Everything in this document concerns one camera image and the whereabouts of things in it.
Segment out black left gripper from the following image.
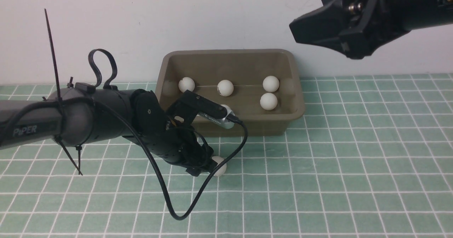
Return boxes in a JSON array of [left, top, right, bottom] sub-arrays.
[[133, 89, 217, 177]]

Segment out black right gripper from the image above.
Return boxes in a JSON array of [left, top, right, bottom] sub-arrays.
[[289, 0, 452, 60]]

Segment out white ball logo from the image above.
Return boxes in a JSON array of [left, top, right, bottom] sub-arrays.
[[259, 92, 278, 111], [211, 156, 227, 177]]

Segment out white ball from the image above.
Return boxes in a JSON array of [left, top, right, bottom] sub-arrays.
[[178, 77, 195, 93], [217, 80, 234, 97], [221, 104, 233, 113], [262, 75, 280, 93]]

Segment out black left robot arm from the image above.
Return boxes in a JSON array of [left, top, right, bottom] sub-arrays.
[[1, 88, 217, 176]]

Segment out olive plastic bin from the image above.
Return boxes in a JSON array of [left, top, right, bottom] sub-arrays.
[[154, 49, 306, 136]]

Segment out green checkered tablecloth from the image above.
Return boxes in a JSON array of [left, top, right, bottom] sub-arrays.
[[0, 73, 453, 238]]

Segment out black zip tie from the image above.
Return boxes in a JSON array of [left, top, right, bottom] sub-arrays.
[[44, 9, 83, 176]]

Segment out black left camera cable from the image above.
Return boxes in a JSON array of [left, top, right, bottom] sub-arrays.
[[0, 49, 248, 221]]

